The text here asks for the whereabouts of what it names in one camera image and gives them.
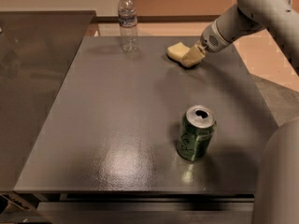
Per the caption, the yellow sponge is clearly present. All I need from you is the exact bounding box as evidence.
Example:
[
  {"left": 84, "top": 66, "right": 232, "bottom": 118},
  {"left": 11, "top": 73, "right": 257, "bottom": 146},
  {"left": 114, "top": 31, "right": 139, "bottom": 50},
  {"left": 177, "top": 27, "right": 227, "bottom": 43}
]
[{"left": 166, "top": 42, "right": 190, "bottom": 62}]

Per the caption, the clear plastic water bottle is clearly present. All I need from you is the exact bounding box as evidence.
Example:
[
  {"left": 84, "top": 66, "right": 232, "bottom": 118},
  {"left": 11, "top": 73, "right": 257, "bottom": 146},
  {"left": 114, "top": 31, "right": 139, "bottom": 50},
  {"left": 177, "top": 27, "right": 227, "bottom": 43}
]
[{"left": 118, "top": 0, "right": 137, "bottom": 52}]

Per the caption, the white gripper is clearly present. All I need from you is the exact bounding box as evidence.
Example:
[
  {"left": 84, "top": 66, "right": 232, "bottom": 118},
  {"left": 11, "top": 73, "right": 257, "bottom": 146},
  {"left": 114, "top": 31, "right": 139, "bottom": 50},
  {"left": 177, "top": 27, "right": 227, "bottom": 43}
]
[{"left": 180, "top": 21, "right": 231, "bottom": 68}]

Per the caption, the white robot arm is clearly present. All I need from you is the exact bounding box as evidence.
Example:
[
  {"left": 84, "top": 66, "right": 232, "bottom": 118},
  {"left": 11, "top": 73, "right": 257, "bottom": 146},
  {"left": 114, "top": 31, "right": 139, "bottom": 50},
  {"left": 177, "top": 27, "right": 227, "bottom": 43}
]
[{"left": 192, "top": 0, "right": 299, "bottom": 224}]

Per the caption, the green soda can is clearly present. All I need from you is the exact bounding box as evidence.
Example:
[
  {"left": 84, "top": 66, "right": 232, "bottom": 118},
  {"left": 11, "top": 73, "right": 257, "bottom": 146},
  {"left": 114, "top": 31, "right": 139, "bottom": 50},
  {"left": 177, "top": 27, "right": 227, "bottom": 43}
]
[{"left": 177, "top": 105, "right": 217, "bottom": 161}]

